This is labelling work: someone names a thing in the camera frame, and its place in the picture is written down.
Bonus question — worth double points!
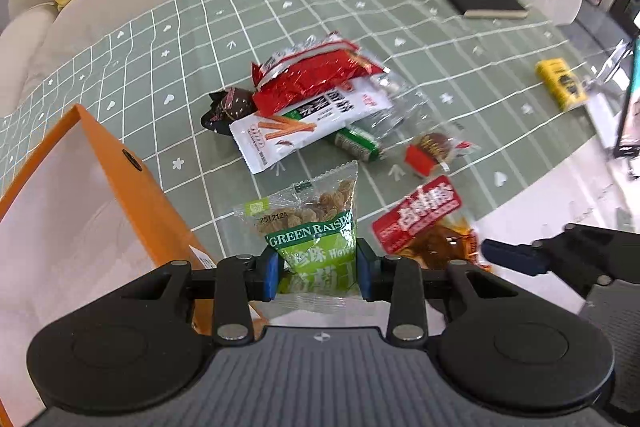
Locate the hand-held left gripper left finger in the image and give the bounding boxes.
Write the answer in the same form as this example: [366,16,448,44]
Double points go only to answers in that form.
[118,250,279,342]

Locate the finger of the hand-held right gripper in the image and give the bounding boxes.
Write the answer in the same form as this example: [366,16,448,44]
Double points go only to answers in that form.
[481,223,640,300]

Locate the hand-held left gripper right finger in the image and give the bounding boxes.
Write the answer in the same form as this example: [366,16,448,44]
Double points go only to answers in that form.
[356,239,522,342]

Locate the green raisin packet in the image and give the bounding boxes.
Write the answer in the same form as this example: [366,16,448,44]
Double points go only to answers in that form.
[233,160,362,298]

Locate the red packet with brown snack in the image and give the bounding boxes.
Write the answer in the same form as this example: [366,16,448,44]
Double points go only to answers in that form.
[371,175,493,270]

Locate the green sausage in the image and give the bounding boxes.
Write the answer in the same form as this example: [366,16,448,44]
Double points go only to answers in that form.
[334,124,386,164]

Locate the small red brown snack packet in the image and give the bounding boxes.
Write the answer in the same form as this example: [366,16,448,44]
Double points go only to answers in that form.
[404,132,476,175]

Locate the white breadstick packet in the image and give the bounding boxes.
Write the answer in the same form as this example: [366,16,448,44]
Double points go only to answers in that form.
[229,79,393,175]

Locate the clear snack packet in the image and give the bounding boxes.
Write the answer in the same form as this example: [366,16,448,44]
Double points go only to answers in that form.
[369,74,432,144]

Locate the dark brown snack packet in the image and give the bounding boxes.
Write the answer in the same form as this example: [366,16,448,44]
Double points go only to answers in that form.
[201,88,259,136]

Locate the shiny red snack packet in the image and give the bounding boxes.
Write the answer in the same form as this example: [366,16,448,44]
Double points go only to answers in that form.
[251,49,388,115]

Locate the orange cardboard box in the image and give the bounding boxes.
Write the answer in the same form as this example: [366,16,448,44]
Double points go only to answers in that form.
[0,103,271,427]

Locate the red white striped packet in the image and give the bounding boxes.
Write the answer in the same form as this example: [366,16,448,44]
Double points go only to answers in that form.
[251,32,361,84]

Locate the yellow box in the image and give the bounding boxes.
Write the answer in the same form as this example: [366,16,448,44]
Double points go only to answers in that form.
[535,58,590,112]

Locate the black framed screen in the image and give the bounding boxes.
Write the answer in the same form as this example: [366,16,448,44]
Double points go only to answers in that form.
[612,34,640,180]

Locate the green checked tablecloth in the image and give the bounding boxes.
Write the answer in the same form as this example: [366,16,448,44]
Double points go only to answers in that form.
[0,0,640,260]

